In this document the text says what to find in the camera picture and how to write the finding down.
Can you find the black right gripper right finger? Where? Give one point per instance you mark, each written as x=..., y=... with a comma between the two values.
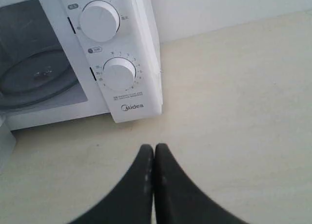
x=178, y=200

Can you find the white lower timer knob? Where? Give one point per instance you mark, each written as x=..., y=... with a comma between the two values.
x=119, y=74

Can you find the glass turntable plate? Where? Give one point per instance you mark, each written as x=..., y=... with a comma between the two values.
x=36, y=78

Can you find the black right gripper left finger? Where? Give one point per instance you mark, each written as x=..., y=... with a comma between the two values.
x=130, y=201

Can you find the white upper power knob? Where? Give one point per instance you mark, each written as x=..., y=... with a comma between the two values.
x=99, y=21

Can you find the white Midea microwave body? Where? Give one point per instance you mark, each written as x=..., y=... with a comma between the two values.
x=28, y=26

